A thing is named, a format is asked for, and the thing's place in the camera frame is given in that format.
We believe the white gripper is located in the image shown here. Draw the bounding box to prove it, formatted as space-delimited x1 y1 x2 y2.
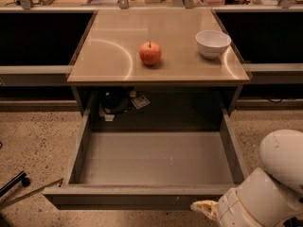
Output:
190 188 262 227

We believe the grey top drawer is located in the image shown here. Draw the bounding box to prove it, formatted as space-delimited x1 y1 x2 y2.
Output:
43 91 250 212

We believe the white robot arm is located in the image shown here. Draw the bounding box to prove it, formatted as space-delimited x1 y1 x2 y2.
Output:
190 130 303 227

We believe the grey drawer cabinet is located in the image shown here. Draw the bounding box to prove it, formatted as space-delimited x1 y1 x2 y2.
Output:
67 8 249 117

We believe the white paper tag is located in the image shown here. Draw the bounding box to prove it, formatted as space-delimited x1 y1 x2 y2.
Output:
132 96 150 109

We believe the white ceramic bowl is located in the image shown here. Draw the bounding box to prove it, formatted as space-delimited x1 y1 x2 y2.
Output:
195 30 232 60

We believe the red apple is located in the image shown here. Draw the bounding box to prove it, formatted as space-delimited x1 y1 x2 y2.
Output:
139 42 162 66

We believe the black caster leg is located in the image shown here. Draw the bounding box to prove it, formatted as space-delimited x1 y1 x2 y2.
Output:
0 171 30 198

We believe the thin metal rod with loop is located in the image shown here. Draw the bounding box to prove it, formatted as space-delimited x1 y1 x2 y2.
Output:
0 178 63 210

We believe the black device with cables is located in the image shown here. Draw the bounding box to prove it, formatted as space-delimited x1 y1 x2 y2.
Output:
99 87 133 114

